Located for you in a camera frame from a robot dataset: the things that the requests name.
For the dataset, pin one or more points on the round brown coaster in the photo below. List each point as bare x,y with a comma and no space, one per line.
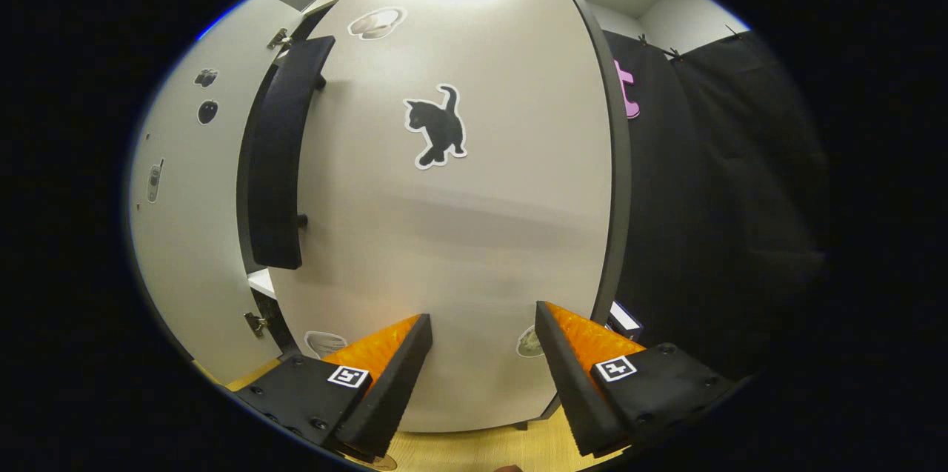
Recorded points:
385,464

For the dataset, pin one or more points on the white cabinet shelf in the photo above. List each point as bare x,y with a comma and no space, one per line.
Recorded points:
261,283

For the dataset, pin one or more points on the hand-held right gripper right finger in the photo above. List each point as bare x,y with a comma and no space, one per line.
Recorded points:
574,390

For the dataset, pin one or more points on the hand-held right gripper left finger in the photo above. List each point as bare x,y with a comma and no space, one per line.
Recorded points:
385,398

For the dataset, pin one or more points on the white cabinet door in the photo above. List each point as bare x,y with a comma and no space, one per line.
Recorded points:
192,235
459,250

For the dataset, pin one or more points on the black backdrop cloth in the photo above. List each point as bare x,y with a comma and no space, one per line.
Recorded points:
726,198

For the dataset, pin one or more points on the white cabinet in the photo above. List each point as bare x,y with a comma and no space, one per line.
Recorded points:
621,183

